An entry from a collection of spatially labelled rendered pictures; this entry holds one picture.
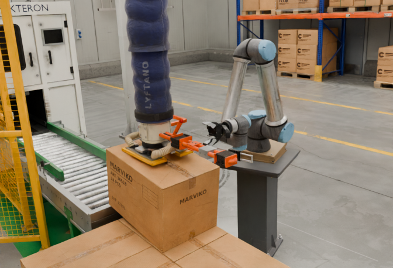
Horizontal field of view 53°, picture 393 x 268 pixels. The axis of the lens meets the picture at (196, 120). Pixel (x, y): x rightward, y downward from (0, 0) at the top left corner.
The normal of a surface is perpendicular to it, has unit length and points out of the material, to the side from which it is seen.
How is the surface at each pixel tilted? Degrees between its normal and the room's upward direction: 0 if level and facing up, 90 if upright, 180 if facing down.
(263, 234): 90
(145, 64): 79
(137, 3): 72
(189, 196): 97
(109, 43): 90
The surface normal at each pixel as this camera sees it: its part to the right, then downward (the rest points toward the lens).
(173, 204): 0.65, 0.29
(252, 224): -0.50, 0.25
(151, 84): 0.01, -0.07
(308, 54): -0.77, 0.22
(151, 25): 0.33, -0.03
